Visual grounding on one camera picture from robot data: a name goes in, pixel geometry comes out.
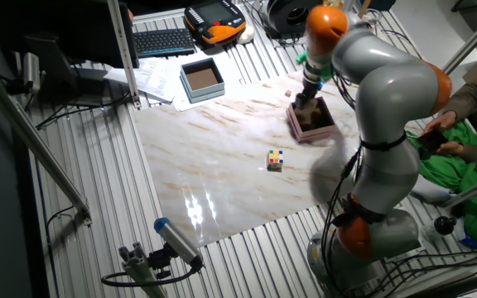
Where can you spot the white paper sheets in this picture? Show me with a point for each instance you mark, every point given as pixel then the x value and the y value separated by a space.
pixel 155 78

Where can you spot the colourful puzzle cube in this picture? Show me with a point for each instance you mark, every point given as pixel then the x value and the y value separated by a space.
pixel 275 159

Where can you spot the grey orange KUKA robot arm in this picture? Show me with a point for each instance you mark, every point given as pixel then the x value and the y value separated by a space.
pixel 391 83

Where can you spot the black keyboard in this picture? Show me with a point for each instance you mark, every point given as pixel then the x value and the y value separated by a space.
pixel 164 42

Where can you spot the orange black teach pendant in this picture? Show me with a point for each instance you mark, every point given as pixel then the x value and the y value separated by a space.
pixel 215 20

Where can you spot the black round knob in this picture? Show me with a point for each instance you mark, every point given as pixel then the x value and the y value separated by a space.
pixel 444 225

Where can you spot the black computer monitor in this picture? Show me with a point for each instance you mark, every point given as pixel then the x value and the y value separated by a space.
pixel 89 33

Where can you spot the blue-grey gift box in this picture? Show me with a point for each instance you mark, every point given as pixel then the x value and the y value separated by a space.
pixel 202 79

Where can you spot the black phone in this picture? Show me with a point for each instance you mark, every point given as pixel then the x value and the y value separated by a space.
pixel 431 141

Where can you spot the silver camera with blue cap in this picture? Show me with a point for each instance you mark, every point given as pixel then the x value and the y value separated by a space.
pixel 176 240

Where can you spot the person left hand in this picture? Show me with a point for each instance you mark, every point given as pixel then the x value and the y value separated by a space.
pixel 451 149

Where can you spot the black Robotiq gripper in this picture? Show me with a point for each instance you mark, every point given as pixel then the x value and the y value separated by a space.
pixel 309 89

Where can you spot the marble pattern table mat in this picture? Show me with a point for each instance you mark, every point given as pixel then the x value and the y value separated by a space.
pixel 222 165

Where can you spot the aluminium camera mount profile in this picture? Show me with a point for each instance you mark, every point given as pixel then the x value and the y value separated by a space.
pixel 139 269

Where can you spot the pink gift box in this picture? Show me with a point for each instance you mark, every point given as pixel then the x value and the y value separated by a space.
pixel 311 134

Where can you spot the black filament spool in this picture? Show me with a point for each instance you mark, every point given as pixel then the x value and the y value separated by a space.
pixel 284 16

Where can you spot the large wooden cube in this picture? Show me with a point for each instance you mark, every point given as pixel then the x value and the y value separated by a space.
pixel 309 116

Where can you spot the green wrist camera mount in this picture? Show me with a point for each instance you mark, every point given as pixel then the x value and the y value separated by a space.
pixel 301 57

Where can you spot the person right hand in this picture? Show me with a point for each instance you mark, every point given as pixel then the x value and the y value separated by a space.
pixel 443 121

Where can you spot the white cloth piece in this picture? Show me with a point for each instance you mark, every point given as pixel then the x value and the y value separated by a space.
pixel 433 192

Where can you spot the upright aluminium frame post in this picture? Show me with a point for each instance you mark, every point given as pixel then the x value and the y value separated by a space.
pixel 123 54

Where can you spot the silver camera on pole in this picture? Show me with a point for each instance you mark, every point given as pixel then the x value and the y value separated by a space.
pixel 31 72

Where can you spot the tiny wooden cube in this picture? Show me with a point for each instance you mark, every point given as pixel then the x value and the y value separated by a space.
pixel 288 93

